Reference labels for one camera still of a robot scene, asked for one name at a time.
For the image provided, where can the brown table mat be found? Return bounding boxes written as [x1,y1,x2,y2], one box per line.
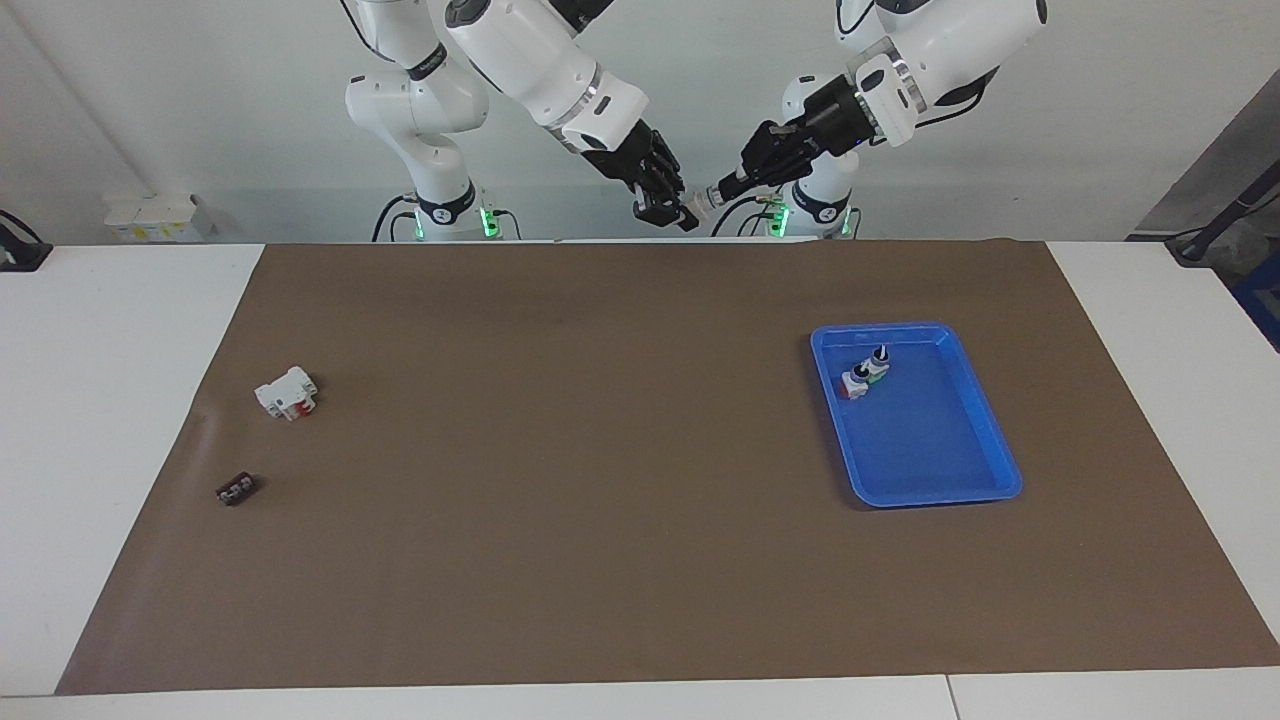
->
[55,238,1280,696]

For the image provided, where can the blue plastic tray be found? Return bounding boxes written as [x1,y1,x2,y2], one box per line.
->
[810,321,1024,509]

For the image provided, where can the white circuit breaker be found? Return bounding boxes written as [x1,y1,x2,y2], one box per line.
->
[254,366,319,422]

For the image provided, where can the black stand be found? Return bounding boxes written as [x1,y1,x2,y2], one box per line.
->
[1165,160,1280,266]

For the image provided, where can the white box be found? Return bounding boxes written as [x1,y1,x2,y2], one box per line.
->
[103,192,216,244]

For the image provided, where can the blue crate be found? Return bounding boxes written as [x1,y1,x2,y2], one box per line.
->
[1232,255,1280,351]

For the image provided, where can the black left base cable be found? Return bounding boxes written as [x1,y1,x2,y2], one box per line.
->
[710,198,779,239]

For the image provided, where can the black base cable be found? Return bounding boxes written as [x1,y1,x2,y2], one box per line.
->
[372,193,413,243]
[710,198,779,239]

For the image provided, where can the black right base cable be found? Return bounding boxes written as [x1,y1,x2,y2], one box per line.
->
[372,193,413,243]

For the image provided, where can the black clamp mount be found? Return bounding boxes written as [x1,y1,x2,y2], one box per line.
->
[0,210,53,273]

